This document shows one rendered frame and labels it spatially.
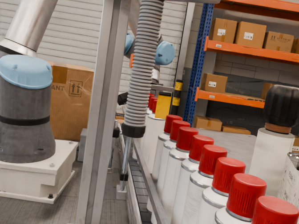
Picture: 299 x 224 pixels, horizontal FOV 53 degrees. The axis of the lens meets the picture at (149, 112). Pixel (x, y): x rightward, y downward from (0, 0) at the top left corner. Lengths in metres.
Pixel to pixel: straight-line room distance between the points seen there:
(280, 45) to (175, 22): 1.59
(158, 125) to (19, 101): 0.34
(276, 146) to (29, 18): 0.69
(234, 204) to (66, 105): 0.90
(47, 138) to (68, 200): 0.16
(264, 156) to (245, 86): 4.53
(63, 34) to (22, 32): 4.25
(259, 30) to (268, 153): 3.83
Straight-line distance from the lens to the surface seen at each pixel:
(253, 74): 5.31
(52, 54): 5.15
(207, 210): 0.36
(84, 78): 1.13
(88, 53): 5.00
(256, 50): 4.42
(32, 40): 0.87
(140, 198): 0.71
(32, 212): 0.72
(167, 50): 0.95
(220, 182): 0.36
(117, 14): 0.53
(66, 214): 0.72
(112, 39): 0.53
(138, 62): 0.41
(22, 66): 0.72
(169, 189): 0.51
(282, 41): 4.66
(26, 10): 0.88
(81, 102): 1.14
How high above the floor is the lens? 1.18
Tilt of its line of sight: 9 degrees down
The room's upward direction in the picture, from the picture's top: 9 degrees clockwise
